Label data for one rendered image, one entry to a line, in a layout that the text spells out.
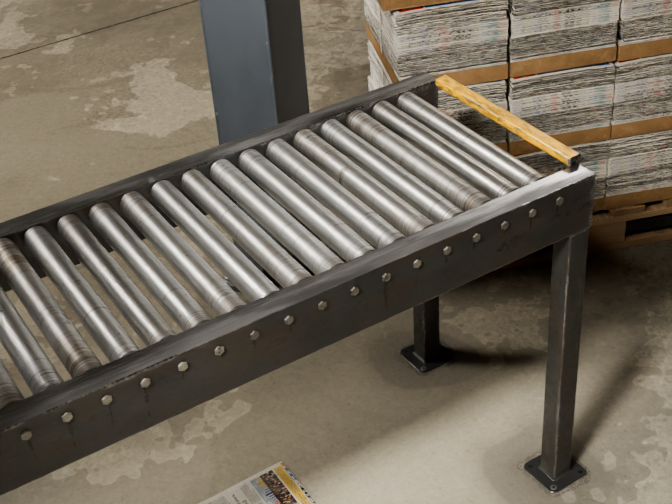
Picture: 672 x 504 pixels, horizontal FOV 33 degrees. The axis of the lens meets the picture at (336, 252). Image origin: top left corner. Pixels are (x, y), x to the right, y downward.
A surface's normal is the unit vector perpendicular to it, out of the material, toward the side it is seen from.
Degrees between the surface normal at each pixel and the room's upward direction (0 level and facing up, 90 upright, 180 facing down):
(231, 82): 90
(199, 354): 90
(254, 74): 90
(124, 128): 0
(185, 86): 0
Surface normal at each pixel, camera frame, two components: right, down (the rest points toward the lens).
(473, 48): 0.20, 0.56
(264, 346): 0.53, 0.47
